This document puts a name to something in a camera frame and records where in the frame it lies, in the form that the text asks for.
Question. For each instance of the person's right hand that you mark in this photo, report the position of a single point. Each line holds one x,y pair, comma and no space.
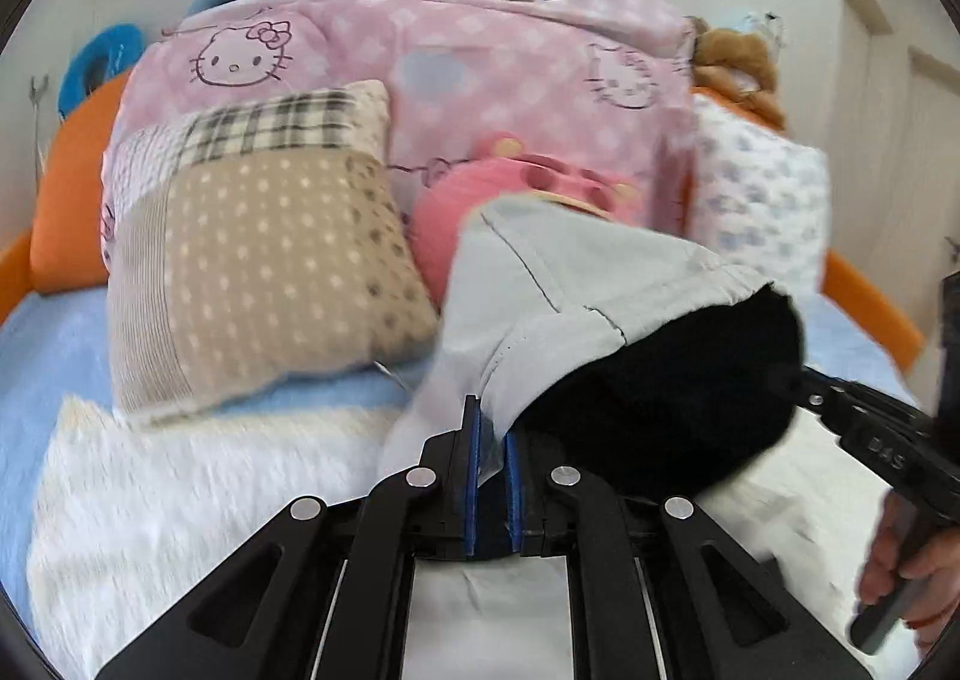
877,552

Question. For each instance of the brown teddy bear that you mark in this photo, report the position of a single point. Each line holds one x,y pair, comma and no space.
739,54

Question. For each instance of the orange bed frame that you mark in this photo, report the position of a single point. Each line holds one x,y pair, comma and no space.
67,185

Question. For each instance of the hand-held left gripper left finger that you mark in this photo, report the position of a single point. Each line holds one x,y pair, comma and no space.
470,470

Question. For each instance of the white floral pillow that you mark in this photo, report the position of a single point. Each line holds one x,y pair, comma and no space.
757,193

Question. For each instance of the beige patchwork pillow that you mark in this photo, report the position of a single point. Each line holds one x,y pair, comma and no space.
262,260

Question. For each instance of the pink bear plush pillow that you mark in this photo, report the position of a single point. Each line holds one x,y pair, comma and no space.
450,215

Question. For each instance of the pale green hooded coat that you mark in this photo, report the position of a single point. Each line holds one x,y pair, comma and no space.
540,268

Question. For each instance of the white lace blanket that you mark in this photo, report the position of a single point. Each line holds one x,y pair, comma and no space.
187,500

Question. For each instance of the pink cat-print quilt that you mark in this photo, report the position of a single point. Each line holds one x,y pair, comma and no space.
465,65

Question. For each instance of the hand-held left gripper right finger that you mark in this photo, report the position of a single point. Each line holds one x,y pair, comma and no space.
516,492

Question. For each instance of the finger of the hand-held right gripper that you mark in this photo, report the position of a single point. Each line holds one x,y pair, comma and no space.
825,399

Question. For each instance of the white door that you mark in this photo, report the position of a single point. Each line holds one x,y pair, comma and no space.
922,148
855,125

